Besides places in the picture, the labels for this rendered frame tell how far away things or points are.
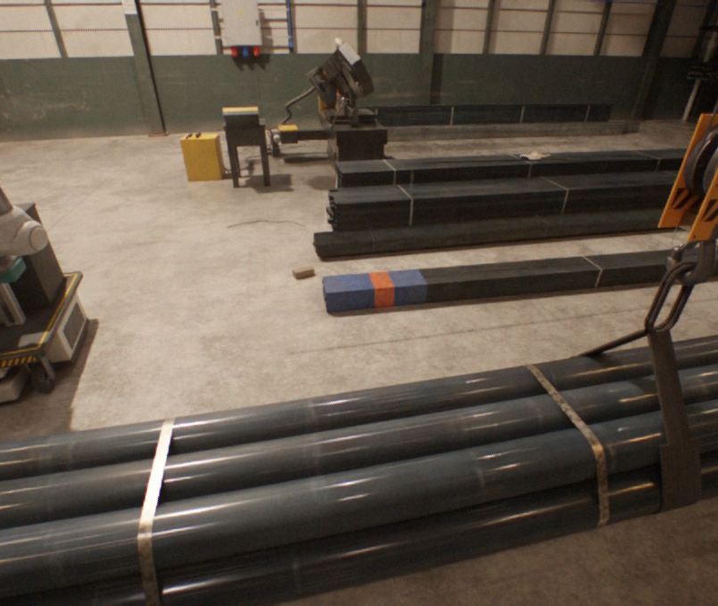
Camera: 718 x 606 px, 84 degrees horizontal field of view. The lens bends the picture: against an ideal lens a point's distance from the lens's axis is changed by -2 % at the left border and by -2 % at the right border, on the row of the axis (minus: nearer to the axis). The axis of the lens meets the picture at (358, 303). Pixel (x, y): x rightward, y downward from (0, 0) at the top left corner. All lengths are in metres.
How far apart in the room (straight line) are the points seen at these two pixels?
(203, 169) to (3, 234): 4.29
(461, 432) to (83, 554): 1.07
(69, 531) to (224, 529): 0.39
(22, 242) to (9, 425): 0.96
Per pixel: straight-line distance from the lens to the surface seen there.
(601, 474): 1.52
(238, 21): 10.05
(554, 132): 10.31
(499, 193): 4.24
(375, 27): 10.71
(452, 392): 1.51
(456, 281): 3.02
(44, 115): 11.29
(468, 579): 1.77
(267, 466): 1.31
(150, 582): 1.33
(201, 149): 6.28
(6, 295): 2.80
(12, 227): 2.29
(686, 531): 2.21
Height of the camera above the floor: 1.58
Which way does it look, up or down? 32 degrees down
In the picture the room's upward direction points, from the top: straight up
